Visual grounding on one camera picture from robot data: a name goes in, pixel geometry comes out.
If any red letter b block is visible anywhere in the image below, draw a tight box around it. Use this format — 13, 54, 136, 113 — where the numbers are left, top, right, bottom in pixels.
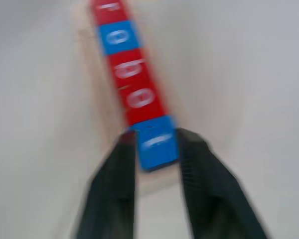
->
106, 47, 158, 89

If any red letter o block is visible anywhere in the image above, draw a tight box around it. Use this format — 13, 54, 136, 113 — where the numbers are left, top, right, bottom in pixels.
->
117, 81, 173, 126

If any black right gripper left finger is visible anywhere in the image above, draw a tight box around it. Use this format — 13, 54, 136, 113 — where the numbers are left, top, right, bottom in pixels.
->
71, 129, 140, 239

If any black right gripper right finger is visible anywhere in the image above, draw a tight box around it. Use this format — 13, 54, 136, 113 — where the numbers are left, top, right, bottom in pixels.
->
176, 127, 274, 239

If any blue letter t block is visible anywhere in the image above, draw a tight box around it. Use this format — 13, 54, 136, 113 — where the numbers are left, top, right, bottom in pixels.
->
131, 115, 179, 173

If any blue letter o block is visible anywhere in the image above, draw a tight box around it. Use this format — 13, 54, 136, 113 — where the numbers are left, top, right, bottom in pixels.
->
96, 20, 143, 56

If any red letter r block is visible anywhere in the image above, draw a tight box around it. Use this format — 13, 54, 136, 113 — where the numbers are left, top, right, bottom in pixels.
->
89, 0, 135, 26

